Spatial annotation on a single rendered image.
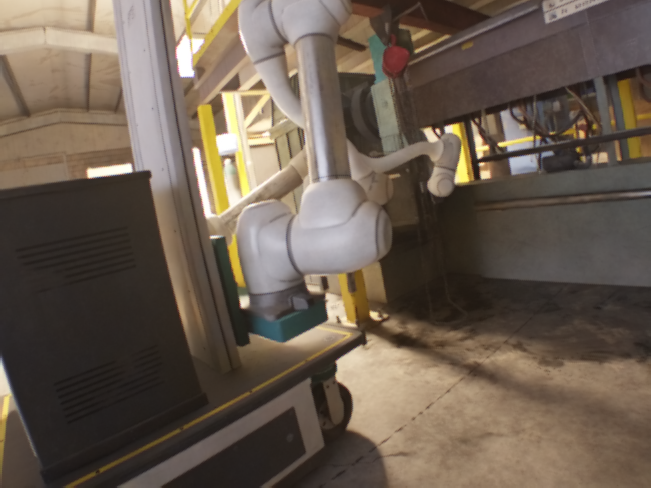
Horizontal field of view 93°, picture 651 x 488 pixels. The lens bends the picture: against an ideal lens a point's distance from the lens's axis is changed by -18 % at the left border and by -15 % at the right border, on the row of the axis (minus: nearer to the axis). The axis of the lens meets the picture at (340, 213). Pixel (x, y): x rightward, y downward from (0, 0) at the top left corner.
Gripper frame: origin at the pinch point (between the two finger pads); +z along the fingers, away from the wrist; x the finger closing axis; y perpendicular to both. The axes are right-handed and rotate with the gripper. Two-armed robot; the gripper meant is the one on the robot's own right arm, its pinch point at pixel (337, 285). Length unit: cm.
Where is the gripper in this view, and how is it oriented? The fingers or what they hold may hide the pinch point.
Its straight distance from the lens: 125.4
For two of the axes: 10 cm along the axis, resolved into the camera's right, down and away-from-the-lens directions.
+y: -6.9, 1.8, -7.0
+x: 7.0, -0.8, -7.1
